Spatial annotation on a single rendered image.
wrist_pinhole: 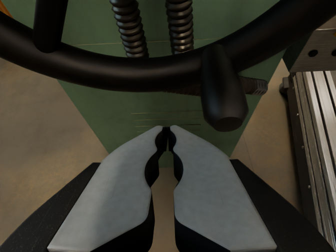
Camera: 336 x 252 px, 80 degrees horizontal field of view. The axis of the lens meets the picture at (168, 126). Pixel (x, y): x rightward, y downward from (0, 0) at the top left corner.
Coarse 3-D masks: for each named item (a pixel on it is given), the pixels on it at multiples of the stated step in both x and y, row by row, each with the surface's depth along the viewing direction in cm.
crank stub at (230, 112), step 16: (208, 48) 13; (224, 48) 13; (208, 64) 12; (224, 64) 12; (208, 80) 11; (224, 80) 11; (208, 96) 11; (224, 96) 10; (240, 96) 10; (208, 112) 11; (224, 112) 10; (240, 112) 10; (224, 128) 11
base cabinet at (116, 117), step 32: (32, 0) 28; (96, 0) 28; (160, 0) 28; (192, 0) 28; (224, 0) 28; (256, 0) 28; (64, 32) 32; (96, 32) 32; (160, 32) 32; (224, 32) 33; (256, 64) 38; (96, 96) 45; (128, 96) 45; (160, 96) 45; (192, 96) 45; (256, 96) 46; (96, 128) 57; (128, 128) 57; (192, 128) 57; (160, 160) 77
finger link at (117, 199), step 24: (144, 144) 10; (120, 168) 8; (144, 168) 8; (96, 192) 7; (120, 192) 7; (144, 192) 7; (72, 216) 6; (96, 216) 6; (120, 216) 6; (144, 216) 6; (72, 240) 6; (96, 240) 6; (120, 240) 6; (144, 240) 7
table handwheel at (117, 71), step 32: (64, 0) 11; (288, 0) 12; (320, 0) 11; (0, 32) 13; (32, 32) 13; (256, 32) 13; (288, 32) 12; (32, 64) 14; (64, 64) 14; (96, 64) 15; (128, 64) 15; (160, 64) 15; (192, 64) 15
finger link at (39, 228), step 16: (80, 176) 8; (64, 192) 7; (80, 192) 7; (48, 208) 7; (64, 208) 7; (32, 224) 6; (48, 224) 6; (16, 240) 6; (32, 240) 6; (48, 240) 6
